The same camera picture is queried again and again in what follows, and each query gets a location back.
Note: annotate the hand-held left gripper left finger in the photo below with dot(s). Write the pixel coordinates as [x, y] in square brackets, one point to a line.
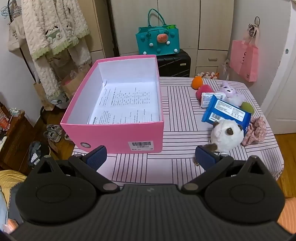
[96, 156]

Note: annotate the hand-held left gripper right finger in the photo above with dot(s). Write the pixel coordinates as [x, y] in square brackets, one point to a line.
[205, 158]

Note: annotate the pink storage box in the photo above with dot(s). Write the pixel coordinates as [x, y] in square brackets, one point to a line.
[111, 136]

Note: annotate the white cat plush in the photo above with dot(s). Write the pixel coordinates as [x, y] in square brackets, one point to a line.
[225, 136]

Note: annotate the blue wipes packet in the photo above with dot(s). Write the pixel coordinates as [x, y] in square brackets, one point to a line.
[222, 111]

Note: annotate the pink floral scrunchie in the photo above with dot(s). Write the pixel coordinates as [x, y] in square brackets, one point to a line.
[256, 129]

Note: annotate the white tissue pack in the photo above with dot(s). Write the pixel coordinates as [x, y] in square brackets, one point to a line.
[209, 98]

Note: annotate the green soft ball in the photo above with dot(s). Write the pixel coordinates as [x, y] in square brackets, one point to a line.
[247, 107]

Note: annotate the red plush toy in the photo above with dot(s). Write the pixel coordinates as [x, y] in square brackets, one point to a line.
[205, 89]

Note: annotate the purple plush toy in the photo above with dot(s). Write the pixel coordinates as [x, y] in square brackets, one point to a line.
[227, 90]

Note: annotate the orange plush ball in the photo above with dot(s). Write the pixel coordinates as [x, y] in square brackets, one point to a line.
[197, 82]

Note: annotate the striped tablecloth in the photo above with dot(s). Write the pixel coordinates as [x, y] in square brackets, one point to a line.
[180, 129]

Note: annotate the grey sneaker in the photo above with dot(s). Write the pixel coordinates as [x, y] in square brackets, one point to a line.
[54, 138]
[52, 128]

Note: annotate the dark cloth bundle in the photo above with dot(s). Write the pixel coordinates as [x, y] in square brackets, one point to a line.
[35, 153]

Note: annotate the printed paper sheets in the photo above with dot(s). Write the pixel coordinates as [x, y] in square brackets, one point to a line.
[124, 102]

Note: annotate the white plastic bag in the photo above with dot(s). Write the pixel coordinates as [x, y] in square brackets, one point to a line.
[59, 100]

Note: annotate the wooden side cabinet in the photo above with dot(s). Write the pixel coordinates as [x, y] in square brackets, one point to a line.
[18, 139]

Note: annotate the plain brown paper bag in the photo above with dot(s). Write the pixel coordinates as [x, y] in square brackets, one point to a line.
[40, 95]

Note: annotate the colourful gift bag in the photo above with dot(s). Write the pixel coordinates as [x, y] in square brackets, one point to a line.
[209, 75]

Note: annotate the yellow blanket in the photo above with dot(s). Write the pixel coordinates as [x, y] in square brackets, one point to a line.
[9, 178]

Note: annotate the clear plastic bag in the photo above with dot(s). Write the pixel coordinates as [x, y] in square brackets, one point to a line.
[225, 68]

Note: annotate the black suitcase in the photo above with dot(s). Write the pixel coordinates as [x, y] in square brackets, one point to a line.
[175, 67]

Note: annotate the pile of small toiletries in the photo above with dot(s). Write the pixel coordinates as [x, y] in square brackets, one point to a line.
[8, 115]

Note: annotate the orange checked cloth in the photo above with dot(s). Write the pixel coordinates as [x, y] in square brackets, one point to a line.
[289, 213]

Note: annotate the pink shopping bag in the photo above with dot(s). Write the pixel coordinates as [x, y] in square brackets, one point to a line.
[245, 60]

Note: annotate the white door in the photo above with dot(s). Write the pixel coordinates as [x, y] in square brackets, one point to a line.
[284, 81]

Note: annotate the teal felt handbag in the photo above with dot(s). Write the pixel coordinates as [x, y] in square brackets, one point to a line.
[148, 44]

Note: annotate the beige cabinet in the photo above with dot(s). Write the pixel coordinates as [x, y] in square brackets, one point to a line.
[97, 27]

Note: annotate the white wardrobe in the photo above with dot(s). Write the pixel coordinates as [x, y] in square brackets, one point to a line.
[180, 23]

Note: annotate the beige canvas tote bag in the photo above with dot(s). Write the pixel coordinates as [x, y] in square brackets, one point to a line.
[15, 34]

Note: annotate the white fleece pajama top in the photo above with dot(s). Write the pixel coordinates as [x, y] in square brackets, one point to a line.
[46, 18]

